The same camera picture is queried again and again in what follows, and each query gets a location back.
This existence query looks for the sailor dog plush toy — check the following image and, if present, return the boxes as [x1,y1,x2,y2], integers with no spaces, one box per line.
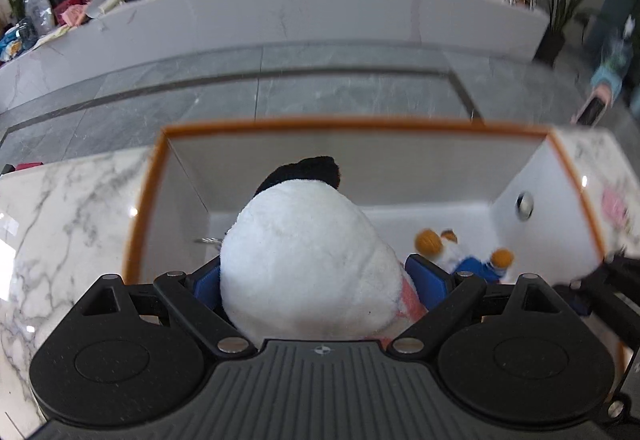
[414,229,514,284]

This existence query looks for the white plush penguin toy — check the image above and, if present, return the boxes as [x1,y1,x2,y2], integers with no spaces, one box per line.
[220,156,427,347]

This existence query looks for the large orange cardboard box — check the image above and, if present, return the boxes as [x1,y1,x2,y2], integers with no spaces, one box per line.
[121,117,633,381]

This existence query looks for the potted plant right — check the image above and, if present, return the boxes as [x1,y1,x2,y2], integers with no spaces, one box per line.
[534,0,599,67]

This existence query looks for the white marble tv cabinet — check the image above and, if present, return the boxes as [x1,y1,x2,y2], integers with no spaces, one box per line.
[1,0,549,111]

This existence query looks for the pink keychain card package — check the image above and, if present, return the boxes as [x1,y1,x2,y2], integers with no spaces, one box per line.
[601,187,628,227]

